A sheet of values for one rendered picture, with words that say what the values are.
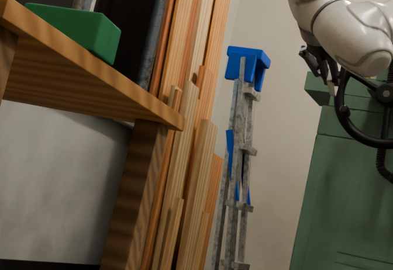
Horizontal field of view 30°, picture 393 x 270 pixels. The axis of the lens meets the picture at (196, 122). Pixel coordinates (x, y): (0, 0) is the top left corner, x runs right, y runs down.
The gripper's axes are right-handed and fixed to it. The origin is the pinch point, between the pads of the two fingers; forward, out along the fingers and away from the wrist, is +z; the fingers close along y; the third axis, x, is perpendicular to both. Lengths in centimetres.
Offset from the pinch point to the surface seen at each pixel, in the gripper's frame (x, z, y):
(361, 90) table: -19.0, 30.0, 0.0
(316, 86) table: -18.5, 30.2, 13.8
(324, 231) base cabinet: 21.5, 44.3, 3.1
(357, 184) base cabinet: 7.6, 39.2, -3.7
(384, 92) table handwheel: -7.6, 12.8, -10.5
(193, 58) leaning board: -101, 142, 121
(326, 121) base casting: -8.9, 33.6, 8.6
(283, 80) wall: -154, 233, 103
